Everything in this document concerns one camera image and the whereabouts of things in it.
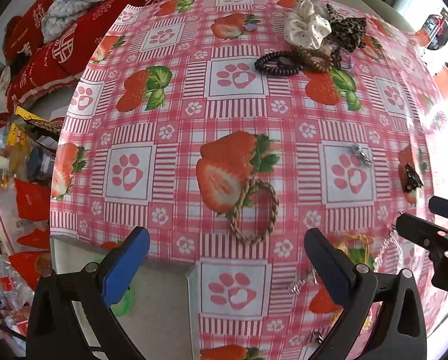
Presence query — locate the yellow sunflower hair tie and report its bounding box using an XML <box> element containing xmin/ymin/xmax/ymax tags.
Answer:
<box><xmin>336</xmin><ymin>232</ymin><xmax>378</xmax><ymax>271</ymax></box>

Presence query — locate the black claw hair clip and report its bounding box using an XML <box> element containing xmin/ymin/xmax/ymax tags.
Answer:
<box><xmin>403</xmin><ymin>163</ymin><xmax>424</xmax><ymax>193</ymax></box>

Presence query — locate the silver dangling earring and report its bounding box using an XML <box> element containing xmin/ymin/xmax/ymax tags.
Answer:
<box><xmin>351</xmin><ymin>144</ymin><xmax>372</xmax><ymax>167</ymax></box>

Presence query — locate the braided tan rope bracelet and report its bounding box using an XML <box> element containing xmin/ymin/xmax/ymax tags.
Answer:
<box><xmin>227</xmin><ymin>177</ymin><xmax>280</xmax><ymax>246</ymax></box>

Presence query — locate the white jewelry tray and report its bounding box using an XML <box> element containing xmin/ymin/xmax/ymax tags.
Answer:
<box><xmin>51</xmin><ymin>236</ymin><xmax>200</xmax><ymax>359</ymax></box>

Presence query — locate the green translucent bangle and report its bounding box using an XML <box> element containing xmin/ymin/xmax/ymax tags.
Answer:
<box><xmin>84</xmin><ymin>258</ymin><xmax>135</xmax><ymax>317</ymax></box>

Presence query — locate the red packaging bag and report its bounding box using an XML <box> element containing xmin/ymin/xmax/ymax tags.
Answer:
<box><xmin>14</xmin><ymin>179</ymin><xmax>51</xmax><ymax>222</ymax></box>

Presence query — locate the pink strawberry checkered tablecloth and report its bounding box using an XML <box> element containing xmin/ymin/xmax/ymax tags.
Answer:
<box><xmin>50</xmin><ymin>0</ymin><xmax>446</xmax><ymax>359</ymax></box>

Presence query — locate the leopard print scrunchie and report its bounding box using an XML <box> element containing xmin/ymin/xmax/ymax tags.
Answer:
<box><xmin>326</xmin><ymin>3</ymin><xmax>367</xmax><ymax>53</ymax></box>

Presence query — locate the red embroidered pillow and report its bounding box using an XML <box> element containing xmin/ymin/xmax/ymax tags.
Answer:
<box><xmin>2</xmin><ymin>0</ymin><xmax>210</xmax><ymax>80</ymax></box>

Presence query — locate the white dotted scrunchie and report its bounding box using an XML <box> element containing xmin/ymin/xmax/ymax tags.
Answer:
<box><xmin>284</xmin><ymin>0</ymin><xmax>332</xmax><ymax>50</ymax></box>

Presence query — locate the silver chain earring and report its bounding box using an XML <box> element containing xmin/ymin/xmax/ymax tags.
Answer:
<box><xmin>288</xmin><ymin>268</ymin><xmax>317</xmax><ymax>295</ymax></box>

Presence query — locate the brown spiral hair tie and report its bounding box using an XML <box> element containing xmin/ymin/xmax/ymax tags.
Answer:
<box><xmin>291</xmin><ymin>46</ymin><xmax>334</xmax><ymax>74</ymax></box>

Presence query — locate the black spiral hair tie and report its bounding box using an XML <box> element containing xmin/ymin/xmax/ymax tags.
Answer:
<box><xmin>254</xmin><ymin>50</ymin><xmax>304</xmax><ymax>77</ymax></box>

